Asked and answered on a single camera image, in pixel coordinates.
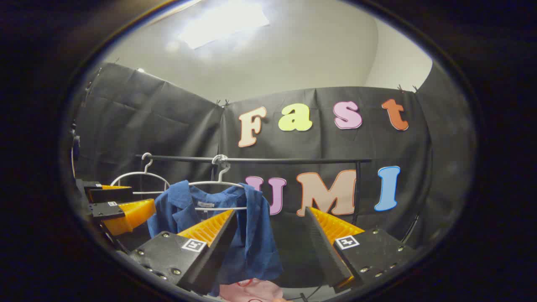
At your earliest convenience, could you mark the ceiling light panel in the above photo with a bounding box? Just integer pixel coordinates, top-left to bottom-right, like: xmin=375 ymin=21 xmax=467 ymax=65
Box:
xmin=178 ymin=2 xmax=270 ymax=50

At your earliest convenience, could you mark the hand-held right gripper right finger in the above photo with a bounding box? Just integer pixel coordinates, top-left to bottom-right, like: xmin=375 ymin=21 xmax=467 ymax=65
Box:
xmin=304 ymin=206 xmax=417 ymax=294

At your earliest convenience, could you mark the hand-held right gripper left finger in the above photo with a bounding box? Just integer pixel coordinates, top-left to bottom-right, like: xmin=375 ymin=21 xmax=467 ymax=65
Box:
xmin=126 ymin=209 xmax=239 ymax=295

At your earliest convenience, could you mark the white clothes hanger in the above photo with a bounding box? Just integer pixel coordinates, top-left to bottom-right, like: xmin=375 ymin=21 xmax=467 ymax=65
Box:
xmin=187 ymin=154 xmax=249 ymax=211
xmin=110 ymin=152 xmax=170 ymax=196

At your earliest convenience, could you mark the black clothes rack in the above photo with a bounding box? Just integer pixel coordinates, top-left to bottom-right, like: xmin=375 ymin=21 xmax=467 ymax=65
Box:
xmin=135 ymin=154 xmax=373 ymax=225

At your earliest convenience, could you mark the black backdrop cloth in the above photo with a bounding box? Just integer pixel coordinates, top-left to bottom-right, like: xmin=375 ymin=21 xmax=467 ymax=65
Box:
xmin=73 ymin=62 xmax=477 ymax=290

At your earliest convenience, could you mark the blue shirt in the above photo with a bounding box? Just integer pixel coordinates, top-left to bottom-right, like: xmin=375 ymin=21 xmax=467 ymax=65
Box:
xmin=147 ymin=180 xmax=284 ymax=297

